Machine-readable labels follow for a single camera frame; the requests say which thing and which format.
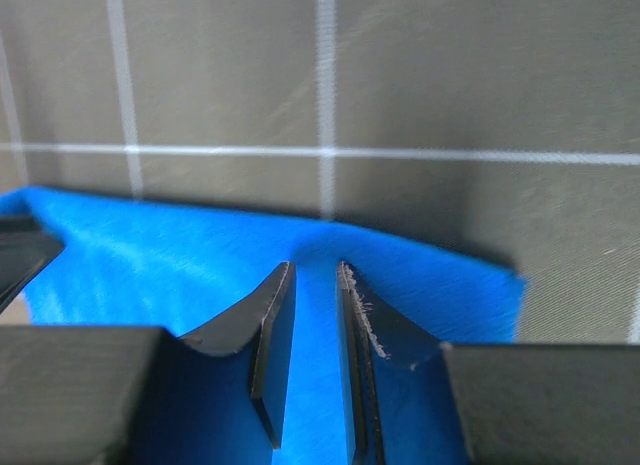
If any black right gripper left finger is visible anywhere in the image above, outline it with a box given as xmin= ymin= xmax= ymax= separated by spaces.
xmin=1 ymin=262 xmax=296 ymax=464

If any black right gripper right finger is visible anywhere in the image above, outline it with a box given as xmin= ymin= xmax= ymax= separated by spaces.
xmin=337 ymin=262 xmax=639 ymax=464

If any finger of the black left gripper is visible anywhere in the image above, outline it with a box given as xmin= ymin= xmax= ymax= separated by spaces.
xmin=0 ymin=215 xmax=65 ymax=311

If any blue towel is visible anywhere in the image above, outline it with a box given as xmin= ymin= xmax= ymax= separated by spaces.
xmin=1 ymin=187 xmax=526 ymax=464

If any black grid cutting mat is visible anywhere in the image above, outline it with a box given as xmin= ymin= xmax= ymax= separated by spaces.
xmin=1 ymin=0 xmax=639 ymax=343

